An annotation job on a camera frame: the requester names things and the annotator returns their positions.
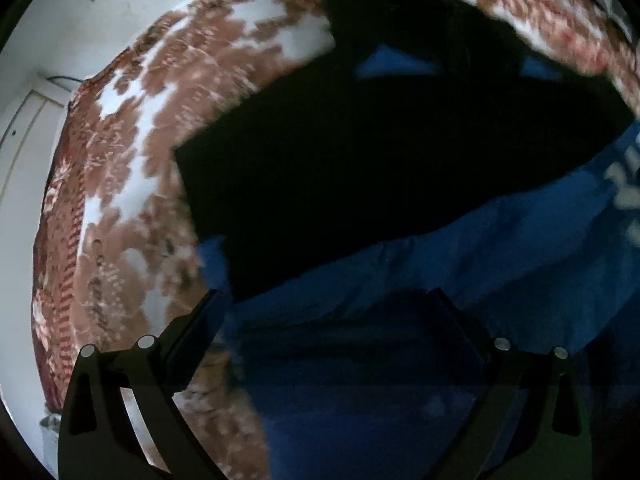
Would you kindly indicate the white door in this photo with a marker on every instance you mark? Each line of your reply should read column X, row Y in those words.
column 27, row 147

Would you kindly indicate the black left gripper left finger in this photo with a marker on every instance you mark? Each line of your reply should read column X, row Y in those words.
column 97, row 439

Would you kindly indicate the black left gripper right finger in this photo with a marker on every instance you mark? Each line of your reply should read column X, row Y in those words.
column 529, row 419

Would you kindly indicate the blue and black sweatshirt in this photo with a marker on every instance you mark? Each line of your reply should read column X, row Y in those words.
column 332, row 206

